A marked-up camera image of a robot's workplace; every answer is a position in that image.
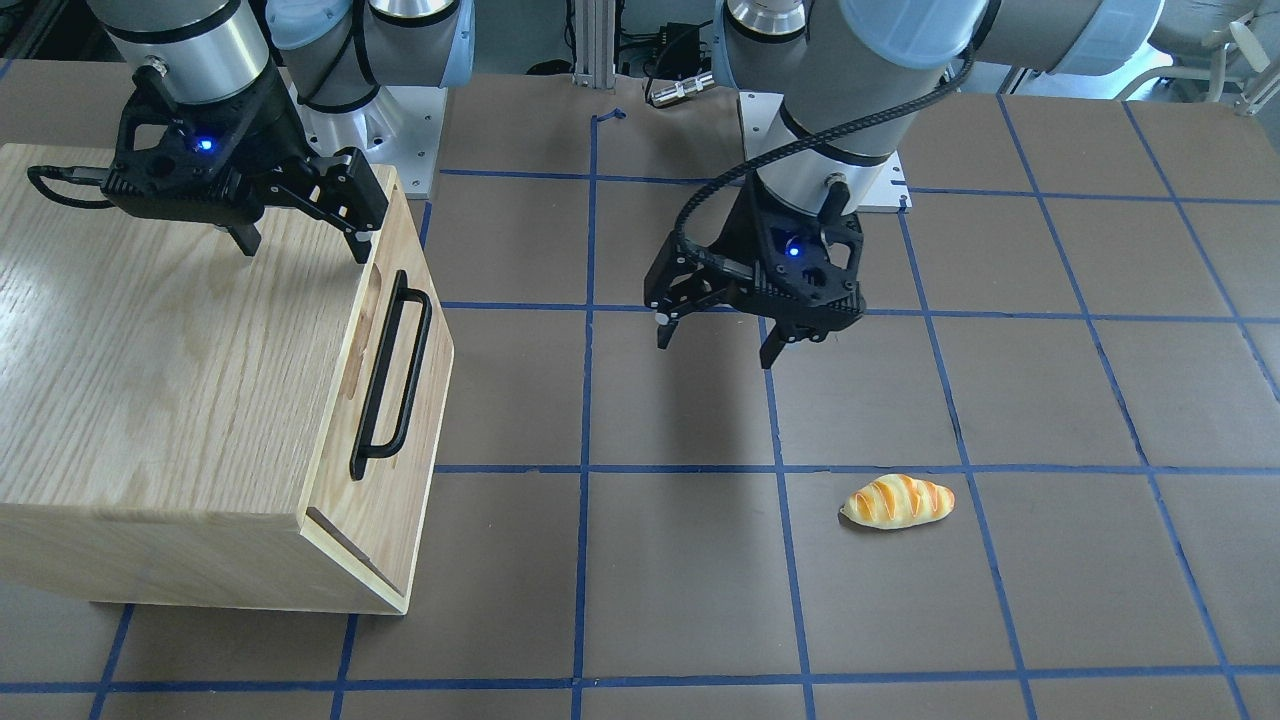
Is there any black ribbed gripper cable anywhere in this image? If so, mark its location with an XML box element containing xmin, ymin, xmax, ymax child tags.
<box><xmin>672</xmin><ymin>0</ymin><xmax>1001</xmax><ymax>261</ymax></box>

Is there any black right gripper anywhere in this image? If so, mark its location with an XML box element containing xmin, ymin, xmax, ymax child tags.
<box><xmin>102</xmin><ymin>64</ymin><xmax>389</xmax><ymax>264</ymax></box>

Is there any light wooden drawer cabinet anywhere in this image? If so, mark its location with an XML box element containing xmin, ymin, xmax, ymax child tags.
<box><xmin>1</xmin><ymin>143</ymin><xmax>411</xmax><ymax>615</ymax></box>

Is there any silver metal connector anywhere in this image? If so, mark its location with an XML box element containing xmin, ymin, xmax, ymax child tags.
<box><xmin>645</xmin><ymin>72</ymin><xmax>718</xmax><ymax>109</ymax></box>

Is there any toy bread roll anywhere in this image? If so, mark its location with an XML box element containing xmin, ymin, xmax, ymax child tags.
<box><xmin>838</xmin><ymin>474</ymin><xmax>956</xmax><ymax>530</ymax></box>

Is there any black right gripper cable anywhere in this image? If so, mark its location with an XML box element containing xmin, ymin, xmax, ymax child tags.
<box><xmin>27</xmin><ymin>165</ymin><xmax>116</xmax><ymax>210</ymax></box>

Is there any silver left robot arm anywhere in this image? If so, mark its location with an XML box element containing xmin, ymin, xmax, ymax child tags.
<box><xmin>643</xmin><ymin>1</ymin><xmax>1164</xmax><ymax>368</ymax></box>

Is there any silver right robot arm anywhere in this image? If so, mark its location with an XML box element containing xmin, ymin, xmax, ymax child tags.
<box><xmin>72</xmin><ymin>1</ymin><xmax>475</xmax><ymax>263</ymax></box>

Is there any wooden drawer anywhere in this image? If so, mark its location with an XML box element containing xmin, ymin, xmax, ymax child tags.
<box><xmin>349</xmin><ymin>170</ymin><xmax>449</xmax><ymax>480</ymax></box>
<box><xmin>307</xmin><ymin>327</ymin><xmax>454</xmax><ymax>596</ymax></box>

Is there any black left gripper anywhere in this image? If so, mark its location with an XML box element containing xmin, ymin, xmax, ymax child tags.
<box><xmin>643</xmin><ymin>179</ymin><xmax>865</xmax><ymax>370</ymax></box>

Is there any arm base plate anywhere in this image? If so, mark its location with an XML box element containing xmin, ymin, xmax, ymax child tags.
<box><xmin>739</xmin><ymin>91</ymin><xmax>913</xmax><ymax>215</ymax></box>
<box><xmin>298</xmin><ymin>86</ymin><xmax>451</xmax><ymax>200</ymax></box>

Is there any aluminium frame post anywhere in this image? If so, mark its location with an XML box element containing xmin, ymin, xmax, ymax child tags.
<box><xmin>572</xmin><ymin>0</ymin><xmax>617</xmax><ymax>91</ymax></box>

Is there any black drawer handle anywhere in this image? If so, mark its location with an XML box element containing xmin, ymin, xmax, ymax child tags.
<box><xmin>349</xmin><ymin>269</ymin><xmax>434</xmax><ymax>482</ymax></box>

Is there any white chair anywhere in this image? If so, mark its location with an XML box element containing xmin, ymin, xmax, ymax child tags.
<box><xmin>1114</xmin><ymin>1</ymin><xmax>1279</xmax><ymax>117</ymax></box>

